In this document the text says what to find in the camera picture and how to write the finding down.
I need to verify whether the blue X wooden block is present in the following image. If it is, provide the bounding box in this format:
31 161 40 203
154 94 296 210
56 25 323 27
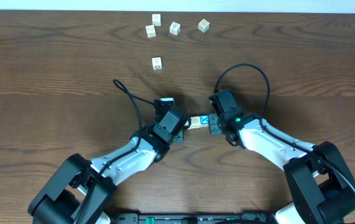
199 115 209 128

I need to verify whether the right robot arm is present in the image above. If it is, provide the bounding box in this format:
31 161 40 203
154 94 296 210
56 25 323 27
210 90 355 223

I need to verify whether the red-sided wooden block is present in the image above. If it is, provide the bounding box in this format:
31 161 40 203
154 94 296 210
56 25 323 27
145 25 156 38

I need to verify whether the green-print wooden block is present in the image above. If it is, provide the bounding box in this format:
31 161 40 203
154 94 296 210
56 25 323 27
198 19 210 33

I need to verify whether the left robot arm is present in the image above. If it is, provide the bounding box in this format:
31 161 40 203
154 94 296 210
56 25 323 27
28 98 191 223

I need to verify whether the top wooden block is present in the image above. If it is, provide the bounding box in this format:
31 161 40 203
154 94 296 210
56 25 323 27
152 14 162 26

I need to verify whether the right black cable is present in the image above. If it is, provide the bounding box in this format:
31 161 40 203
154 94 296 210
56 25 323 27
213 63 355 224

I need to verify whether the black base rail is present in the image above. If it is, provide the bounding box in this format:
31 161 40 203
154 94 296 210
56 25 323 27
111 213 277 224

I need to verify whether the wooden block numeral three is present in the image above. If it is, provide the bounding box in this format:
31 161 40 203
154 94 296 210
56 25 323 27
169 22 181 35

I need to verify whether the yellow-sided wooden block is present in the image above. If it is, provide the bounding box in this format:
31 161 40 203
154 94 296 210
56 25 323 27
185 116 201 129

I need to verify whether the wooden block soccer ball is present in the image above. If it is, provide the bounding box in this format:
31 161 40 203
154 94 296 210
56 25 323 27
152 57 162 70

